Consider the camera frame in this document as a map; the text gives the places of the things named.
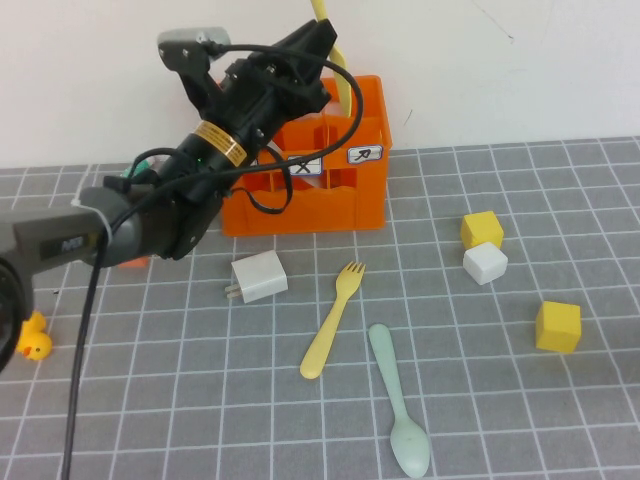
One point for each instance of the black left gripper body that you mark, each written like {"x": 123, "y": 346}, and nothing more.
{"x": 270, "y": 95}

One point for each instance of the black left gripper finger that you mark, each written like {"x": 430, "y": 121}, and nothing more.
{"x": 300, "y": 37}
{"x": 320, "y": 47}

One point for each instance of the yellow plastic knife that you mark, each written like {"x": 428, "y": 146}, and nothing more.
{"x": 342, "y": 75}

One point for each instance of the yellow rubber duck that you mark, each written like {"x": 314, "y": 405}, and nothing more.
{"x": 35, "y": 345}

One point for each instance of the pale green plastic spoon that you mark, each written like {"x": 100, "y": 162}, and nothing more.
{"x": 410, "y": 445}

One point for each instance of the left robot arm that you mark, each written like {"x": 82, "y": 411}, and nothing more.
{"x": 150, "y": 225}

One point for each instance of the orange plastic cutlery crate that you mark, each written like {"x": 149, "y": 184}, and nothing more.
{"x": 325, "y": 215}

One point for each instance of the white handwritten paper label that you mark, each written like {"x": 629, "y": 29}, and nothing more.
{"x": 365, "y": 155}
{"x": 306, "y": 167}

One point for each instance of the white USB charger plug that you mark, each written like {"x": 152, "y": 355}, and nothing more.
{"x": 260, "y": 277}

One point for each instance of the white zip tie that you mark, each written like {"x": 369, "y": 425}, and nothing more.
{"x": 100, "y": 222}

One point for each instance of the salmon foam cube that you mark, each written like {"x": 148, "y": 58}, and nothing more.
{"x": 134, "y": 262}

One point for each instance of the yellow plastic fork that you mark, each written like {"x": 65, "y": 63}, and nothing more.
{"x": 332, "y": 320}

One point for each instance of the yellow foam cube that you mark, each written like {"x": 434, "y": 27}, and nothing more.
{"x": 557, "y": 327}
{"x": 482, "y": 227}

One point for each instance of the white foam cube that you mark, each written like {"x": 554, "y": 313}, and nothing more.
{"x": 485, "y": 264}

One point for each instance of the grey white-grid tablecloth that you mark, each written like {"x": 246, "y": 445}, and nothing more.
{"x": 475, "y": 400}

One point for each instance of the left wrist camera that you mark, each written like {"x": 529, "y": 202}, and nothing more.
{"x": 192, "y": 55}

